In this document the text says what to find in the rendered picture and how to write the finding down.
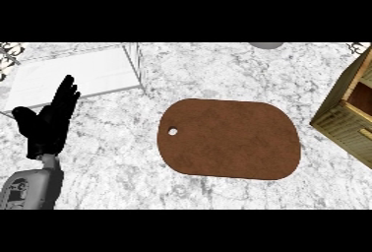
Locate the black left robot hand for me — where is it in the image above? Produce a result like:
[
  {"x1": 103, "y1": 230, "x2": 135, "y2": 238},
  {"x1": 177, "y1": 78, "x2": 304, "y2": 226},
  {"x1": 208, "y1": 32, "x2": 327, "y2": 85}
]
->
[{"x1": 10, "y1": 74, "x2": 82, "y2": 160}]

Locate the brown wooden cutting board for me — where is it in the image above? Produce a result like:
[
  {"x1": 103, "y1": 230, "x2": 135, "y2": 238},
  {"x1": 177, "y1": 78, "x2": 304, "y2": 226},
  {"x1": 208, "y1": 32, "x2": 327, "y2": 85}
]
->
[{"x1": 154, "y1": 97, "x2": 302, "y2": 181}]

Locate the grey round object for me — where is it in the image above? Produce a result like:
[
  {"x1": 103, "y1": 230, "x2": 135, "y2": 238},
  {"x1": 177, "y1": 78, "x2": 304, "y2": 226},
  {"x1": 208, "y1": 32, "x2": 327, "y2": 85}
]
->
[{"x1": 247, "y1": 41, "x2": 284, "y2": 50}]

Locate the wooden drawer front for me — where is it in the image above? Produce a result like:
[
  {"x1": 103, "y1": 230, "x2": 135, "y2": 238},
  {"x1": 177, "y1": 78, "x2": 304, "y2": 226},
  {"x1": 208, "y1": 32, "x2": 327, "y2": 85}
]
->
[{"x1": 309, "y1": 100, "x2": 372, "y2": 170}]

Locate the wooden cabinet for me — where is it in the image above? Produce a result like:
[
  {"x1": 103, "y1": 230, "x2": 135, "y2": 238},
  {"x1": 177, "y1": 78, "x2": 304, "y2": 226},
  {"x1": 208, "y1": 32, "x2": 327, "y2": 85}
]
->
[{"x1": 309, "y1": 43, "x2": 372, "y2": 170}]

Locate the white wire basket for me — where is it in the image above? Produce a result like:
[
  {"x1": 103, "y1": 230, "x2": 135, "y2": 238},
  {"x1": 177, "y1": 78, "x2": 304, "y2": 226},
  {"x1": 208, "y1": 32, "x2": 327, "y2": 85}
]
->
[{"x1": 0, "y1": 42, "x2": 147, "y2": 119}]

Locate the black ornate wire object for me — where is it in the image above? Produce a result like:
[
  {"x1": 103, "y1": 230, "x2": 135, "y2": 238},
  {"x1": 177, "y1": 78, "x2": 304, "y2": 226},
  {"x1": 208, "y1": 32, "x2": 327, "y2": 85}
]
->
[
  {"x1": 0, "y1": 41, "x2": 26, "y2": 82},
  {"x1": 343, "y1": 41, "x2": 372, "y2": 55}
]

